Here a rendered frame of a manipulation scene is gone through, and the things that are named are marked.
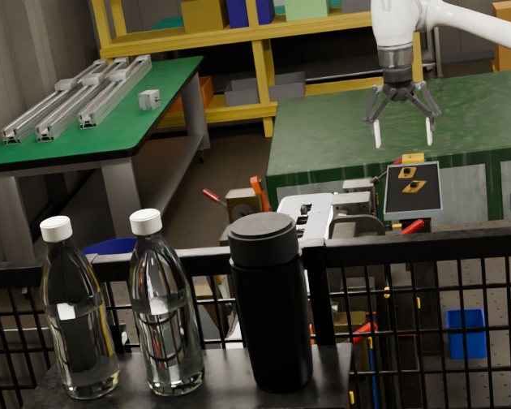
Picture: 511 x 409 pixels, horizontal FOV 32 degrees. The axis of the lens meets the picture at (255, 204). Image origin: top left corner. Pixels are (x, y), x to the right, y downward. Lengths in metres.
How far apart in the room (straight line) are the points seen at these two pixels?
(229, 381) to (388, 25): 1.42
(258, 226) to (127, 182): 3.76
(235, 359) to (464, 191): 3.30
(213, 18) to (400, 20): 5.09
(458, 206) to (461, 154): 0.25
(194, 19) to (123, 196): 2.92
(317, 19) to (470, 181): 3.16
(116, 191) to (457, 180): 1.74
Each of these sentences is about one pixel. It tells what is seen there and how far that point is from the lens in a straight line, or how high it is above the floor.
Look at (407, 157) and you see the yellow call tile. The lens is 2.54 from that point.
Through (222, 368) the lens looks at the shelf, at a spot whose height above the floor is 1.43.
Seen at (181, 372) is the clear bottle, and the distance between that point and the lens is 0.96.
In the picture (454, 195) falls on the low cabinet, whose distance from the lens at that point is 4.26.
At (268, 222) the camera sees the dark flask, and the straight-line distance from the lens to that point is 0.90.
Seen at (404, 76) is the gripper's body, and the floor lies 1.43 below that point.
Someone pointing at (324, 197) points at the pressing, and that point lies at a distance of 2.77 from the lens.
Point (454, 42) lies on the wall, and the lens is 9.33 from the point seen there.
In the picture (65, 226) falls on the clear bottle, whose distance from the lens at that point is 0.95.
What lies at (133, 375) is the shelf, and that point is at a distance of 1.04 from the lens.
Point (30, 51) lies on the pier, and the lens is 6.13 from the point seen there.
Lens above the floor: 1.93
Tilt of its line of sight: 19 degrees down
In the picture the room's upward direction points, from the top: 9 degrees counter-clockwise
